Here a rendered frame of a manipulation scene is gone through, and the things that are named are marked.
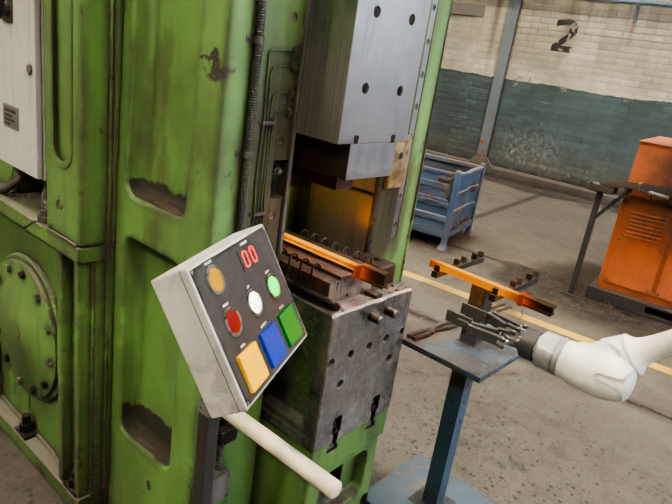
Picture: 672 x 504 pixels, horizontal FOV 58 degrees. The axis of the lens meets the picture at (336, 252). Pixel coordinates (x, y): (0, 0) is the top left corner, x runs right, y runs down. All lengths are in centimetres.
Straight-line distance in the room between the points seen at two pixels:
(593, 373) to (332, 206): 105
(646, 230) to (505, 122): 489
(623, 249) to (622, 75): 441
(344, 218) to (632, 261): 335
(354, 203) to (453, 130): 791
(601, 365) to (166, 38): 131
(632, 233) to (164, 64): 398
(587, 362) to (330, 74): 89
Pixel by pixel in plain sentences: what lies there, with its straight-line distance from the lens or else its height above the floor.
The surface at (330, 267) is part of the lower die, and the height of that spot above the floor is 99.
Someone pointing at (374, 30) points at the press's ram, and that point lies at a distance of 156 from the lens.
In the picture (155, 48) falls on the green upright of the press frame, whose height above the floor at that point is 152.
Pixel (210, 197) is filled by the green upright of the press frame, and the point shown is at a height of 121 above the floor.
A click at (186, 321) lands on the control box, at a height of 110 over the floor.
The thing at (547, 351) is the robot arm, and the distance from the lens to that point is 146.
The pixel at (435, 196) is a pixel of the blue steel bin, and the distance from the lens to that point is 544.
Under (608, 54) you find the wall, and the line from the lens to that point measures 919.
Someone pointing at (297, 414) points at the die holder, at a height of 53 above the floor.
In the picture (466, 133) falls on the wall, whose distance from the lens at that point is 979.
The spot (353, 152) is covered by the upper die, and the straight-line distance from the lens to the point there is 157.
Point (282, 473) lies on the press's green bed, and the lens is 202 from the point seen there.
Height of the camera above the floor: 160
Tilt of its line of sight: 19 degrees down
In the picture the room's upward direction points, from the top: 9 degrees clockwise
